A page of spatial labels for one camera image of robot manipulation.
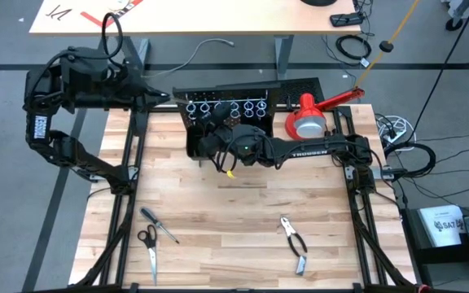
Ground black aluminium rig frame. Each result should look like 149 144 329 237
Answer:
18 95 427 293

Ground light wooden desk grey legs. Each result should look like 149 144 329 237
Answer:
28 0 362 105

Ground yellow cord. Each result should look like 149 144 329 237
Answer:
354 0 423 90

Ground long black floor cable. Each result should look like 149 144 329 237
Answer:
405 0 469 143

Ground white power strip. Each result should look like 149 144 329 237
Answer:
375 113 417 147

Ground black flat device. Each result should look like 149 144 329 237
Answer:
329 11 365 28

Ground white round tape roll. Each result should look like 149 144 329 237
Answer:
107 0 134 11

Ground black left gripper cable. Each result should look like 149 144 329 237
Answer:
101 11 125 68

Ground black handled silver pliers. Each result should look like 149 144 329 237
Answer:
279 215 309 259

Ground red desk lamp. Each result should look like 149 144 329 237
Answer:
284 88 366 142

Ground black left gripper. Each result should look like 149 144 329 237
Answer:
106 64 172 112

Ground black metal pegboard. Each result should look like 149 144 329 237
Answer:
172 82 283 168

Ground white printed booklet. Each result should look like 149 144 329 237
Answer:
416 204 467 248

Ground coiled black cable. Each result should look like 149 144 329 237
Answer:
335 34 372 61

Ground black handled screwdriver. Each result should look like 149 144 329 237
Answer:
139 207 181 245

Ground black equipment cart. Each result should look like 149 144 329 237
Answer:
399 204 469 278

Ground grey floor cable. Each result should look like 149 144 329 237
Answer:
140 37 235 78

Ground black handled scissors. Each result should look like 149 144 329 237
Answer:
136 223 158 286

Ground black plastic pegboard bin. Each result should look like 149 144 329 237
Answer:
185 121 219 160

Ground red L-shaped strip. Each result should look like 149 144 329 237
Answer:
80 0 144 30

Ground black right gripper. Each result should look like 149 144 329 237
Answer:
196 101 239 160

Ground thick black cable loop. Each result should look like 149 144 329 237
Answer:
383 141 438 180

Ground chrome hook rail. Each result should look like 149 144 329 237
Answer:
185 90 269 106

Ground black cable with yellow tag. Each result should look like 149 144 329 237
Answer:
213 150 240 179

